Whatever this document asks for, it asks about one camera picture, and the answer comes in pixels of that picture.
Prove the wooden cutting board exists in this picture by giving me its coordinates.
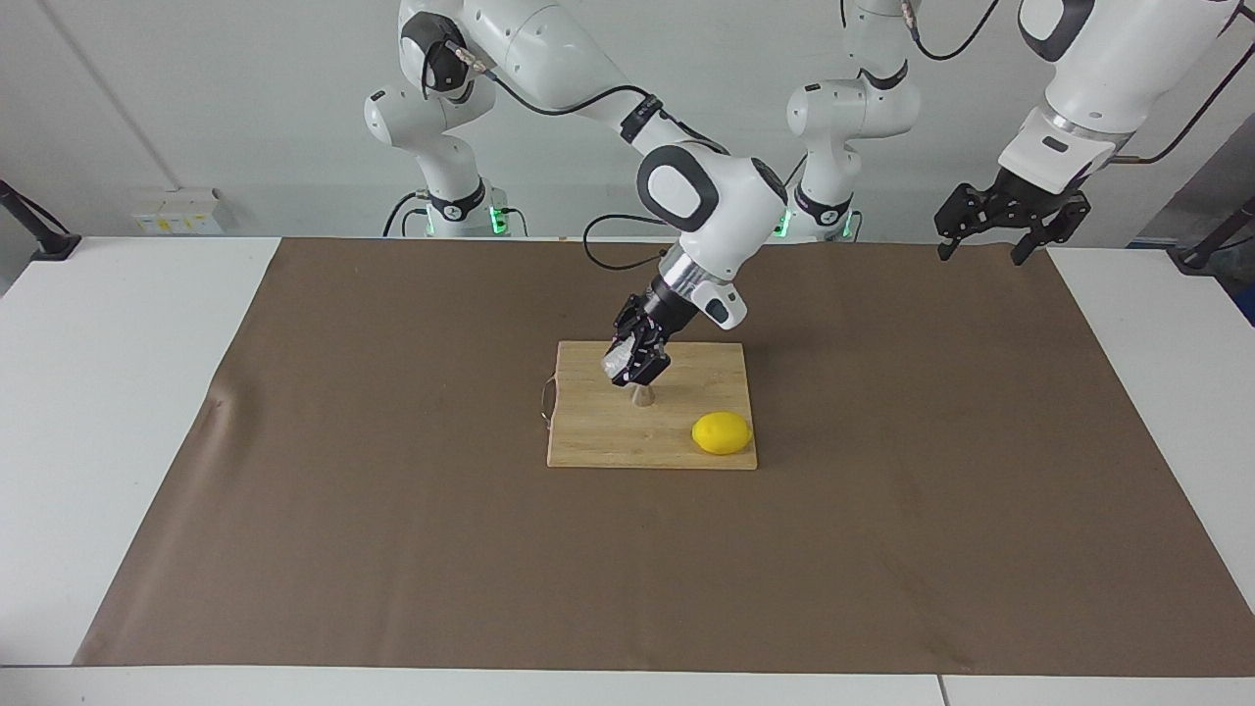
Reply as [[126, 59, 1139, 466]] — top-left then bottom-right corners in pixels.
[[539, 340, 759, 472]]

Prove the clear textured glass cup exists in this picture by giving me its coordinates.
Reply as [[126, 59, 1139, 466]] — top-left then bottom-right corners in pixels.
[[600, 338, 640, 385]]

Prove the brown paper table mat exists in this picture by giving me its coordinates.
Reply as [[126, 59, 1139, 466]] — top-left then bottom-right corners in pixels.
[[74, 236, 1255, 678]]

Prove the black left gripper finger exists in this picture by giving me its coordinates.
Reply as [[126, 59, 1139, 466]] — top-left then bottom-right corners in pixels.
[[933, 182, 993, 263], [1010, 192, 1092, 268]]

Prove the black base cable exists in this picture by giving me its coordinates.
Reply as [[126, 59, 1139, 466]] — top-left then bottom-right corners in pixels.
[[381, 190, 432, 238]]

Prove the white wall socket box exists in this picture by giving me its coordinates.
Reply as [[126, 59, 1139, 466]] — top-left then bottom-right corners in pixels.
[[130, 188, 225, 235]]

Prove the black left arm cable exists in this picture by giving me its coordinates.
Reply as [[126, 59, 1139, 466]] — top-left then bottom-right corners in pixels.
[[838, 0, 1255, 166]]

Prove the black clamp stand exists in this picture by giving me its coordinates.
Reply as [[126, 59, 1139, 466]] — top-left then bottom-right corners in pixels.
[[1167, 194, 1255, 272], [0, 179, 82, 262]]

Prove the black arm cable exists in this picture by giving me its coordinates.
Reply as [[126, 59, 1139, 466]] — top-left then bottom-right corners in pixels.
[[420, 37, 731, 273], [838, 0, 1255, 166]]

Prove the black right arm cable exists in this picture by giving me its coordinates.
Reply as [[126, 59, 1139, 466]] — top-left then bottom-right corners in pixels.
[[420, 37, 731, 273]]

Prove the yellow lemon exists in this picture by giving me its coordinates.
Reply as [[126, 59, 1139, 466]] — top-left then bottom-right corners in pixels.
[[691, 411, 754, 456]]

